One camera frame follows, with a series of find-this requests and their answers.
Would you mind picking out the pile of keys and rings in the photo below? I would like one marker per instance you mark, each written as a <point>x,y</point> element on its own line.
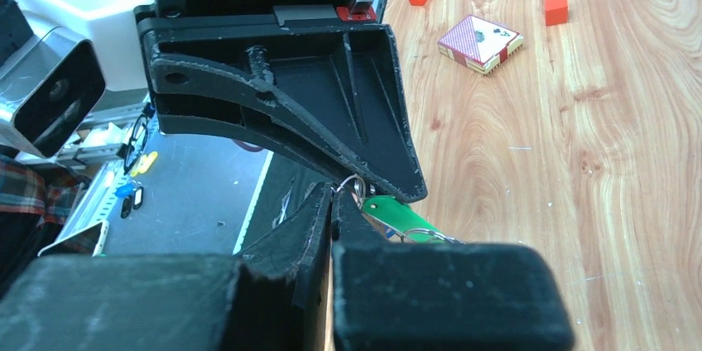
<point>134,173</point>

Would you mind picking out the red playing card box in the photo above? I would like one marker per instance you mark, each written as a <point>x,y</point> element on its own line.
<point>479,44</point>

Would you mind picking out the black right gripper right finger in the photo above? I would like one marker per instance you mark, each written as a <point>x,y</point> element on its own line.
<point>440,296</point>

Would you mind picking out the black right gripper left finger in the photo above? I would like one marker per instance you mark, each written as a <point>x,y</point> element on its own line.
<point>266,297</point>

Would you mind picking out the orange cube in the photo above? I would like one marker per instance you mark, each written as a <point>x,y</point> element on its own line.
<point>556,12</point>

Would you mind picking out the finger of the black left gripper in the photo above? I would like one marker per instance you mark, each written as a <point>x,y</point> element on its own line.
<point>329,96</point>

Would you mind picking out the green key tag with key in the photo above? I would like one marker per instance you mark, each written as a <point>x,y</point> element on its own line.
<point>397,222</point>

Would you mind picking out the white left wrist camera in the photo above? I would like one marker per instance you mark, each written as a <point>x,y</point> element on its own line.
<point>58,57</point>

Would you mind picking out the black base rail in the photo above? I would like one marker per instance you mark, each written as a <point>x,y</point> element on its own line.
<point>280,190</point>

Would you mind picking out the plaid sleeved person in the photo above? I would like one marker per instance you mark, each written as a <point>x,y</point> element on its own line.
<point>35,204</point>

